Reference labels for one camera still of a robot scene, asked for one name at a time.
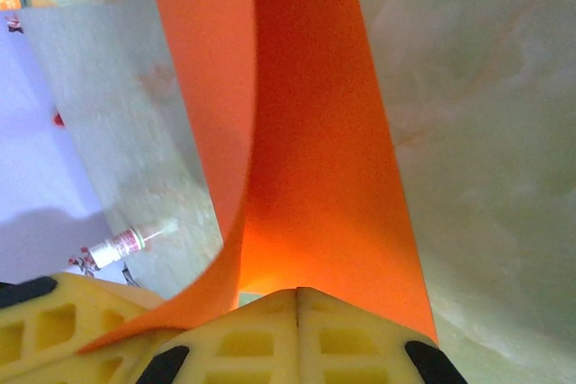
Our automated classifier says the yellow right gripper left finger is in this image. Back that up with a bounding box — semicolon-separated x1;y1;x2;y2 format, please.
134;287;301;384

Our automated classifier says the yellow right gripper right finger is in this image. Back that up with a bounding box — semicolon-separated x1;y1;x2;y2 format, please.
296;287;456;384

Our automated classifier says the orange cloth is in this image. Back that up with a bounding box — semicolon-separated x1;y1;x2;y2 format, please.
77;0;440;354

